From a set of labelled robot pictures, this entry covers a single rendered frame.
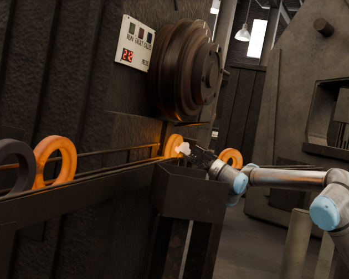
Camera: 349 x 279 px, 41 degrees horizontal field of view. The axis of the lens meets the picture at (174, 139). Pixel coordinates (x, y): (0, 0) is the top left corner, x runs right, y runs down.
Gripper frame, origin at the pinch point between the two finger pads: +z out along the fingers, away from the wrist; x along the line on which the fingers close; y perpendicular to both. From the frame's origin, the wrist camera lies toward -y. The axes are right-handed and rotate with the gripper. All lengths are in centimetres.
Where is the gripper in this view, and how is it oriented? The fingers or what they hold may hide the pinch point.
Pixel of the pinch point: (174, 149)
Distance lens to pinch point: 220.6
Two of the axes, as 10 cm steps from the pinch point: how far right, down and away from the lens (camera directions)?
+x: -3.7, -0.2, -9.3
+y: 4.6, -8.7, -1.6
